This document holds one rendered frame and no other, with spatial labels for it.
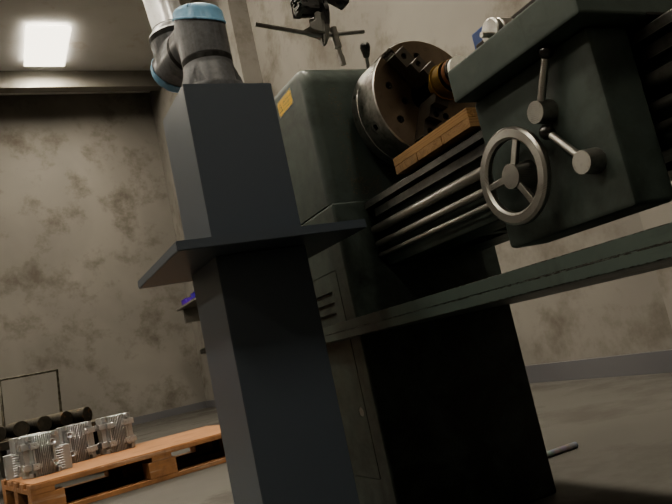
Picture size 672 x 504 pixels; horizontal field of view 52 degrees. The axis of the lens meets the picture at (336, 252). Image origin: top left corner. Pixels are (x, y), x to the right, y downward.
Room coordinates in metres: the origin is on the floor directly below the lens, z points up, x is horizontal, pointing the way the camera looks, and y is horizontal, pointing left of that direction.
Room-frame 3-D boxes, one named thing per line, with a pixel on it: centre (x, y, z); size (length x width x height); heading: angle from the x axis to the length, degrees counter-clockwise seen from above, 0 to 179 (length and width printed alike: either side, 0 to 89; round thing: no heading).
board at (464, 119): (1.51, -0.40, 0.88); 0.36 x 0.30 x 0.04; 116
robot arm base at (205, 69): (1.48, 0.20, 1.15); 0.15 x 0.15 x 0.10
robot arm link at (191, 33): (1.48, 0.20, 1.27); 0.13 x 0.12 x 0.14; 35
